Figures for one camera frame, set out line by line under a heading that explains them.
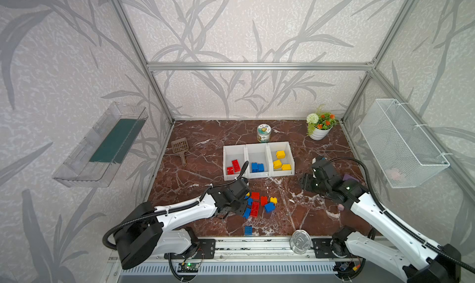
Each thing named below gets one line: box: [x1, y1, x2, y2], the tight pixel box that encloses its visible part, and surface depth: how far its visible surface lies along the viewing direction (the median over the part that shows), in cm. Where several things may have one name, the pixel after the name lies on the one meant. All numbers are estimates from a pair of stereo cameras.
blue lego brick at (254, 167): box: [251, 161, 258, 173], surface depth 98 cm
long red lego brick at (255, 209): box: [249, 200, 260, 218], surface depth 84 cm
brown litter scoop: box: [170, 137, 190, 167], surface depth 108 cm
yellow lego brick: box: [281, 163, 292, 171], surface depth 98 cm
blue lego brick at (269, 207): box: [264, 202, 276, 214], surface depth 85 cm
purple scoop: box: [342, 173, 360, 183], surface depth 96 cm
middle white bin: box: [244, 143, 271, 179], surface depth 99 cm
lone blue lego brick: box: [244, 225, 253, 236], surface depth 79 cm
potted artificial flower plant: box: [306, 104, 338, 141], surface depth 104 cm
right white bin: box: [267, 140, 296, 178], surface depth 98 cm
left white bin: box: [222, 144, 250, 182], surface depth 100 cm
